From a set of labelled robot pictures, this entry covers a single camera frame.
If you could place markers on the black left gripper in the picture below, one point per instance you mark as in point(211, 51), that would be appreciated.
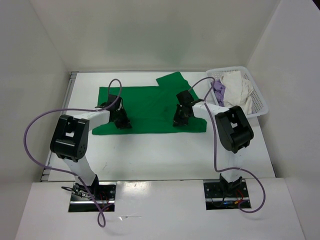
point(125, 124)

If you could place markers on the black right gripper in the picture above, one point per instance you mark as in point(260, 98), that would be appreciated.
point(177, 120)

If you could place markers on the green t shirt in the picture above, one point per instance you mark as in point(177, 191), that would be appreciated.
point(151, 109)

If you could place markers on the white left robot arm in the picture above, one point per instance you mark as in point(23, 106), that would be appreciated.
point(71, 136)

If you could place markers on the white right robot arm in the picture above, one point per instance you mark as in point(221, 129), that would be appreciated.
point(230, 127)

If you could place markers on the lavender t shirt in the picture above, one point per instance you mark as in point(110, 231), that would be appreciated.
point(219, 92)

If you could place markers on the cream white t shirt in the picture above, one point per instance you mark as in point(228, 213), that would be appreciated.
point(238, 91)

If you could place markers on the white plastic laundry basket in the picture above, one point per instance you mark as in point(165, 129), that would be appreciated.
point(259, 106)

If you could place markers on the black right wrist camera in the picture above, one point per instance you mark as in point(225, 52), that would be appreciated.
point(185, 98)

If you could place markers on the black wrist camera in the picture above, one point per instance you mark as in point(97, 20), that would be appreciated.
point(185, 98)
point(114, 101)

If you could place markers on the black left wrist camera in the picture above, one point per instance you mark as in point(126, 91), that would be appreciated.
point(114, 101)

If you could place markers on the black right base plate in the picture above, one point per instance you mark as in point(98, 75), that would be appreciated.
point(215, 199)

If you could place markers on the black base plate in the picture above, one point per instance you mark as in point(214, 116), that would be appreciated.
point(215, 199)
point(81, 202)

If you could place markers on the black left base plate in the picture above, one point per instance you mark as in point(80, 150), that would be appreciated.
point(81, 202)

